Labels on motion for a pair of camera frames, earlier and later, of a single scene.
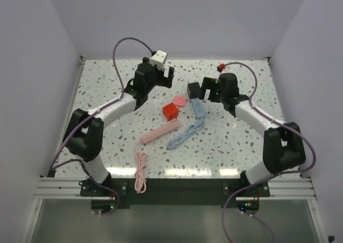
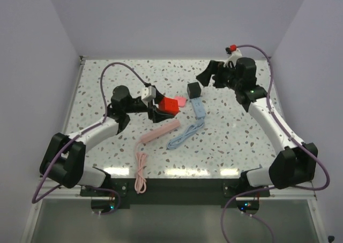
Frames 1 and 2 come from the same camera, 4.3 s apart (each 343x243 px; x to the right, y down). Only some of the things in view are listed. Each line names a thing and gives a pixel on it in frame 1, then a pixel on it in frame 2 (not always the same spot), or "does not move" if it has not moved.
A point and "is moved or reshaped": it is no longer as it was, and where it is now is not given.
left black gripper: x=165 y=81 → x=155 y=116
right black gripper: x=208 y=83 → x=214 y=68
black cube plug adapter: x=193 y=89 does not move
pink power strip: x=172 y=124 does not move
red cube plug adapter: x=170 y=111 is moved or reshaped
